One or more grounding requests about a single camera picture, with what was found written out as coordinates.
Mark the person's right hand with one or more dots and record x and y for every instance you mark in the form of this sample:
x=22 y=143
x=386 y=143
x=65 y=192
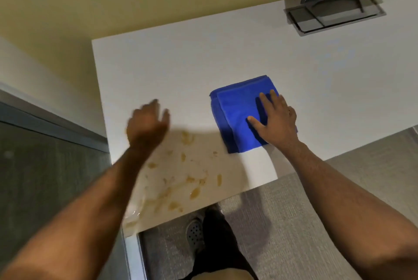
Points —
x=280 y=126

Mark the person's left hand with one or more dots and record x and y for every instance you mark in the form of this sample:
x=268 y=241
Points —
x=147 y=129

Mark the person's right thumb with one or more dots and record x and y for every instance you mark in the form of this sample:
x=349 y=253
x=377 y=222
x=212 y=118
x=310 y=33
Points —
x=256 y=123

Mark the person's left fingers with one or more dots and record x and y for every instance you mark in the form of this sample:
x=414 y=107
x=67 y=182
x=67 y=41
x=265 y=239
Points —
x=153 y=111

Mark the person's right middle finger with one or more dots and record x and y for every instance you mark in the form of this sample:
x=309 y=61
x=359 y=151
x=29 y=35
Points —
x=277 y=97

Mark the blue microfibre cloth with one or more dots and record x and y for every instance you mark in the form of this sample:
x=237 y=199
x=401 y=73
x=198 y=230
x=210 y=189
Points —
x=235 y=110

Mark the person's left forearm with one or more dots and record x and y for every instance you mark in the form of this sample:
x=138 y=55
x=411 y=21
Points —
x=85 y=211

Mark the person's right forearm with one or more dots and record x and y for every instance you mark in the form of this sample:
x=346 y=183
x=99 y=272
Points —
x=346 y=208

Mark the orange-brown liquid spill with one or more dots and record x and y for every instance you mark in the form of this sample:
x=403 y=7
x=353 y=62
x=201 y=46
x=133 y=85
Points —
x=176 y=188

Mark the grey monitor stand base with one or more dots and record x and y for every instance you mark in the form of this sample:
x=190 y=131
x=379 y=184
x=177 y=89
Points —
x=338 y=6

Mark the grey perforated clog shoe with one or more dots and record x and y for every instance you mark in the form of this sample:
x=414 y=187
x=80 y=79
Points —
x=195 y=232

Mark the person's black trouser leg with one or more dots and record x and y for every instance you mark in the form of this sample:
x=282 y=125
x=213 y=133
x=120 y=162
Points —
x=218 y=247

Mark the white table leg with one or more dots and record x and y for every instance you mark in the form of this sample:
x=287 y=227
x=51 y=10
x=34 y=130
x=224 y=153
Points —
x=134 y=257

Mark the grey metal frame rail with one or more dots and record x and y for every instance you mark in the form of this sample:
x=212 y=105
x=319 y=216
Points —
x=49 y=119

